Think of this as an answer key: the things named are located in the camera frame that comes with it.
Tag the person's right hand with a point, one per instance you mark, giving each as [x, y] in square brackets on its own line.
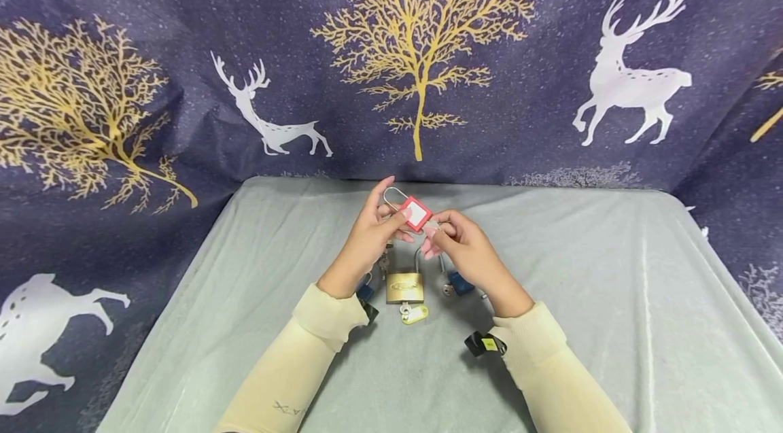
[474, 260]

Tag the person's left hand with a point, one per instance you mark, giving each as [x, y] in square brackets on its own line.
[361, 246]

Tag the person's left index finger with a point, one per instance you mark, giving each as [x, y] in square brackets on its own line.
[382, 194]

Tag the person's right fingers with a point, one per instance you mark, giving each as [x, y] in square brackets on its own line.
[432, 250]

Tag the person's right thumb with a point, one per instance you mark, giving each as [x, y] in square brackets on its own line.
[446, 217]

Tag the person's left fingers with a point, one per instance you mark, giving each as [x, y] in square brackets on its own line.
[400, 236]

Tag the person's right index finger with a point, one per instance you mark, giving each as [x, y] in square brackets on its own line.
[435, 234]

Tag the person's left thumb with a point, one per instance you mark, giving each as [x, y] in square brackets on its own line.
[399, 215]

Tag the small silver key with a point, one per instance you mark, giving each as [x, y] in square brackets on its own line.
[432, 223]

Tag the red padlock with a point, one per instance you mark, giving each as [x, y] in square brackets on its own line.
[418, 214]

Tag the person's right forearm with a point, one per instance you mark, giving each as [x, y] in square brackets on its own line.
[550, 372]

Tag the person's left forearm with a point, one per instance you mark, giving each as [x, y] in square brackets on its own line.
[293, 365]

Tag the silver key bunch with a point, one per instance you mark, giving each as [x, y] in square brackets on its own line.
[384, 260]

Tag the blue padlock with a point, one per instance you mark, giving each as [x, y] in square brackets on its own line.
[460, 283]
[366, 292]

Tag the brass padlock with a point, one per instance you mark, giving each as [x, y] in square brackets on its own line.
[404, 288]

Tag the key with pale yellow tag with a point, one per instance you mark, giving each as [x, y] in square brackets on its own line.
[416, 314]

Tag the black wrist band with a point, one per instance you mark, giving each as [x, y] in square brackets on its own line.
[369, 311]
[484, 344]

